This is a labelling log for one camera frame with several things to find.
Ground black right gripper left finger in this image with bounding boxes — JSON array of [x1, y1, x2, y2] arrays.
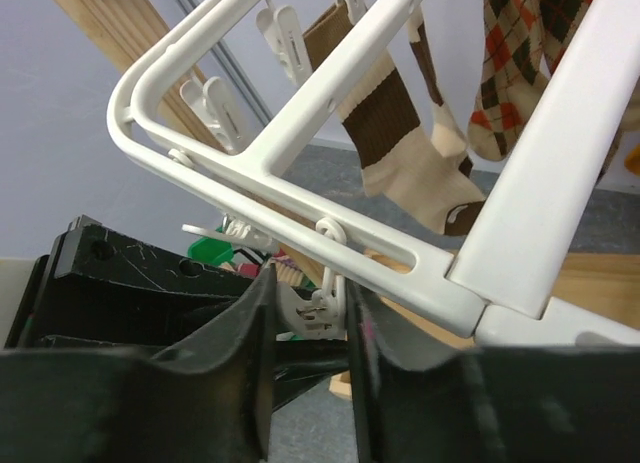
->
[[1, 269, 276, 462]]

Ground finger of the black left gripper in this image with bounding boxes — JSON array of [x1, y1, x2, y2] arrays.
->
[[3, 221, 252, 351]]

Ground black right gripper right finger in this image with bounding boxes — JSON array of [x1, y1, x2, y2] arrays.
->
[[346, 282, 639, 462]]

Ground green plastic tray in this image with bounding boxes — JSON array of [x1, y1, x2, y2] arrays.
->
[[187, 237, 234, 266]]

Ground white hanger clip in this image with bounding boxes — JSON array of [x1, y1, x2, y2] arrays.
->
[[277, 267, 346, 340]]

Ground white plastic clip hanger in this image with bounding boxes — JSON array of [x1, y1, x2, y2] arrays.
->
[[106, 0, 639, 346]]

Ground beige sock maroon purple stripes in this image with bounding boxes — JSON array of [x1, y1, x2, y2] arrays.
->
[[236, 257, 310, 287]]

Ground white hanger clip corner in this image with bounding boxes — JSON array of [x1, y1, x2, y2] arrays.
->
[[182, 215, 279, 254]]

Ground wooden clothes rack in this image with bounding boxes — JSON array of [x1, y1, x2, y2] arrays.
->
[[38, 0, 640, 399]]

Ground cream brown striped sock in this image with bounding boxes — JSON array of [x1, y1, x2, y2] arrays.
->
[[301, 0, 489, 237]]

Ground orange brown argyle sock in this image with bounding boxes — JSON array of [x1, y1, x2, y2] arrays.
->
[[468, 0, 548, 162]]

